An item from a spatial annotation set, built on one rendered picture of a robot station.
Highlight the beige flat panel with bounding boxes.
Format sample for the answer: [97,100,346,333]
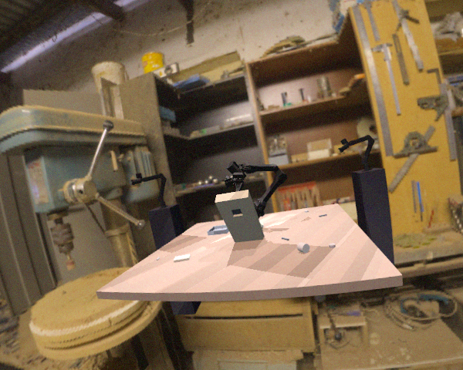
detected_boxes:
[215,190,264,243]

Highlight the small white cylinder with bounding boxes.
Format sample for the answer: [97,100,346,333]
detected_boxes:
[297,242,309,253]

